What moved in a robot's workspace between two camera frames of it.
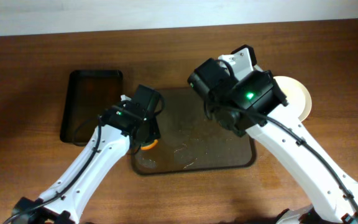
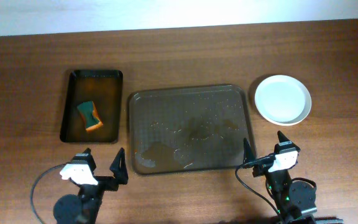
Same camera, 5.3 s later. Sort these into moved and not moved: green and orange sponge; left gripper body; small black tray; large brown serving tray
Moved: green and orange sponge; left gripper body
Not moved: small black tray; large brown serving tray
